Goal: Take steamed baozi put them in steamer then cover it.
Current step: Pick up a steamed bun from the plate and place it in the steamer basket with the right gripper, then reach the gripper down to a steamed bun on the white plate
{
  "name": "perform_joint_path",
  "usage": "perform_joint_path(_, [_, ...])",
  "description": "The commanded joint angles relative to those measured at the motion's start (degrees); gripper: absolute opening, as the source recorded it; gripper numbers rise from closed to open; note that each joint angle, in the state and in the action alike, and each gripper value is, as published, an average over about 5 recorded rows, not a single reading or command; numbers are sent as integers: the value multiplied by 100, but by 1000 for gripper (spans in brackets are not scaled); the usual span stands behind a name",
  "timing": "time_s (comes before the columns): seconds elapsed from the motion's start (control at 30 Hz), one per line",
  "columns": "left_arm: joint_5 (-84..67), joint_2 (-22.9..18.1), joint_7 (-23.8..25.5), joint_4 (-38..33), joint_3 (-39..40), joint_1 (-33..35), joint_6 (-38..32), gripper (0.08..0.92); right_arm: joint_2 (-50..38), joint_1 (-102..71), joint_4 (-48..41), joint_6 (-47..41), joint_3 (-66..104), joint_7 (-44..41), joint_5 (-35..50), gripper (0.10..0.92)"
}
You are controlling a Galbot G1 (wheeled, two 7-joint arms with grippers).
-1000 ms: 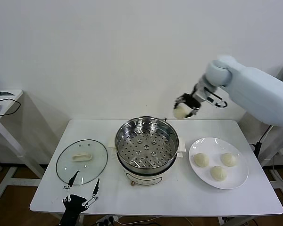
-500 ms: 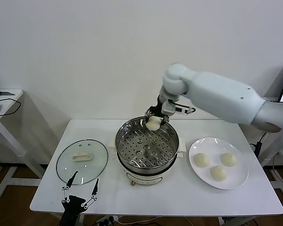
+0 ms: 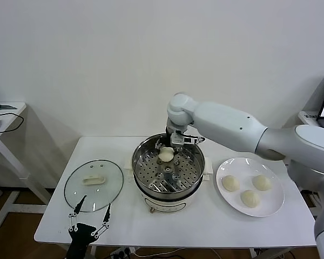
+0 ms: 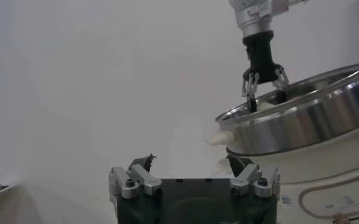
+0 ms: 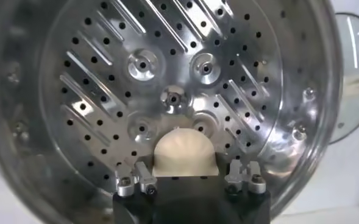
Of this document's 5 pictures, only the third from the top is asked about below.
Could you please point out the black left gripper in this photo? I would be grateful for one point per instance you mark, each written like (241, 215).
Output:
(82, 232)

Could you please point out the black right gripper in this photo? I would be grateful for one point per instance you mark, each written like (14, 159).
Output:
(172, 130)

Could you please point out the white steamed baozi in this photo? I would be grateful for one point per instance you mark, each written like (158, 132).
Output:
(166, 155)
(249, 199)
(230, 183)
(262, 183)

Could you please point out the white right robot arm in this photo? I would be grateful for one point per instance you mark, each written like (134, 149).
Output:
(226, 121)

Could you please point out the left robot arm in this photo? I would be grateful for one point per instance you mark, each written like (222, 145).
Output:
(78, 249)

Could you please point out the perforated steel steamer basket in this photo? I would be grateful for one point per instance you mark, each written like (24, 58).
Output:
(183, 172)

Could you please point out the round glass lid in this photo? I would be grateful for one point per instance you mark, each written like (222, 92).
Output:
(110, 172)

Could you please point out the white power strip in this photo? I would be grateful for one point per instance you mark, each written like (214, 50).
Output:
(121, 252)

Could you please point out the white electric cooker base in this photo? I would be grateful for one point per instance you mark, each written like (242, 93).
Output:
(166, 207)

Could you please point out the white round plate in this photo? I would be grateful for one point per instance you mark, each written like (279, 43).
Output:
(275, 197)

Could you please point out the white side desk with mouse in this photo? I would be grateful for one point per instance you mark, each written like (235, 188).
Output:
(19, 106)

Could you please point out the dark flat tool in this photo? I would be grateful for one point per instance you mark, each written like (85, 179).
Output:
(1, 106)

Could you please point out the white side desk with laptop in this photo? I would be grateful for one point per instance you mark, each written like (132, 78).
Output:
(309, 117)

